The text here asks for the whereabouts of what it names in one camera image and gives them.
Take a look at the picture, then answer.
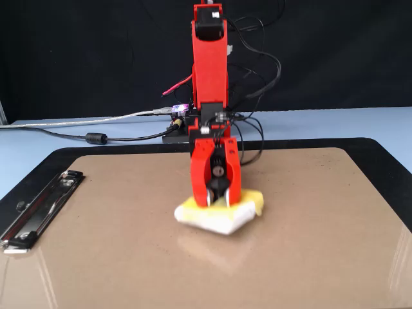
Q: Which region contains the black desk mat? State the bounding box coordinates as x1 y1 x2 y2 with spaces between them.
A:
0 137 412 234

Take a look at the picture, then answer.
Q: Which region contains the metal clipboard clip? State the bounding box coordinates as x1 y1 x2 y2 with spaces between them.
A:
0 169 86 255

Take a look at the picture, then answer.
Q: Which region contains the black servo cable bundle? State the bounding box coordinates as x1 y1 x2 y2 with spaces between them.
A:
225 0 286 165

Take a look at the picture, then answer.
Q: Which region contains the yellow white sponge black knob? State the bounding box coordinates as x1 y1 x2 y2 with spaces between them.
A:
173 178 265 236

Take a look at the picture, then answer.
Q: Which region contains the black power cable with ferrite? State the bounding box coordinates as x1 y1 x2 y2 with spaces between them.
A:
19 121 184 145

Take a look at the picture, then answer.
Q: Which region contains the red gripper black motor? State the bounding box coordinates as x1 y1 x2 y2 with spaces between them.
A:
189 137 241 209

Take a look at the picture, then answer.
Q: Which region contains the brown clipboard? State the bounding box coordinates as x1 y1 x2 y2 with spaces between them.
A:
0 147 412 309

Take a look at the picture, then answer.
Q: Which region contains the red wire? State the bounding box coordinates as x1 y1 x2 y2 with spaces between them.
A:
162 73 194 97

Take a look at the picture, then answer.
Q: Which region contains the motor controller circuit board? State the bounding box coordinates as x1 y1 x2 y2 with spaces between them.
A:
167 102 194 129

